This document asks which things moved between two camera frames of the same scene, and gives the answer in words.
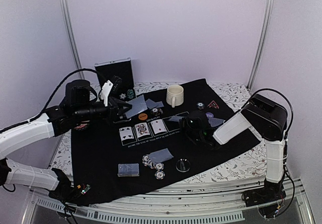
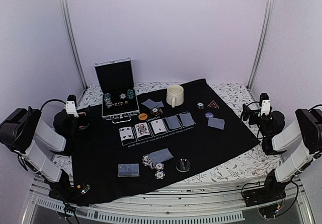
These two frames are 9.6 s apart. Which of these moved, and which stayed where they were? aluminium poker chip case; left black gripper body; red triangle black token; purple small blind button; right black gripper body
Moved: left black gripper body; right black gripper body
Stayed: purple small blind button; red triangle black token; aluminium poker chip case
